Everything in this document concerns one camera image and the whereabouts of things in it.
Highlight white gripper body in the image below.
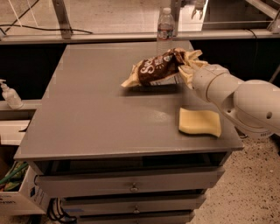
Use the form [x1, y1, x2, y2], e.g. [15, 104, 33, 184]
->
[192, 65, 231, 102]

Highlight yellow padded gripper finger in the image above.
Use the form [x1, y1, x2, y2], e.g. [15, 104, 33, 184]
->
[178, 66, 195, 89]
[184, 50, 208, 69]

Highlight brown chip bag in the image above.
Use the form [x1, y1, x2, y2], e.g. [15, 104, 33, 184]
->
[121, 47, 187, 88]

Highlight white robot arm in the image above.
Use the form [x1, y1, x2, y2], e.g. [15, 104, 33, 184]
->
[178, 50, 280, 138]

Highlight clear plastic water bottle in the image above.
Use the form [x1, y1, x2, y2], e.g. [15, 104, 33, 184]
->
[157, 8, 175, 55]

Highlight hand sanitizer pump bottle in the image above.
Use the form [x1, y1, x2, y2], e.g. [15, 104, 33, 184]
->
[0, 79, 24, 109]

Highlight yellow sponge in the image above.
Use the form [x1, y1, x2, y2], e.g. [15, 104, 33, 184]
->
[178, 108, 221, 137]

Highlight grey drawer cabinet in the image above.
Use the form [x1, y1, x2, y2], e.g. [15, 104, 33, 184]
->
[16, 43, 242, 224]

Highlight white cardboard box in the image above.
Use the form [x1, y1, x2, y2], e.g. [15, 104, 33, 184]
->
[0, 167, 50, 215]

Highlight metal frame rail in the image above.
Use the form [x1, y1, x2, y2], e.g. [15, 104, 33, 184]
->
[0, 29, 280, 45]

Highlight black cable on floor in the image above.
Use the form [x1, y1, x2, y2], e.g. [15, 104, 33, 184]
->
[0, 24, 94, 35]

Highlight black cables under cabinet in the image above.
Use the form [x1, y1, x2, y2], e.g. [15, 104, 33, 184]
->
[46, 198, 78, 224]

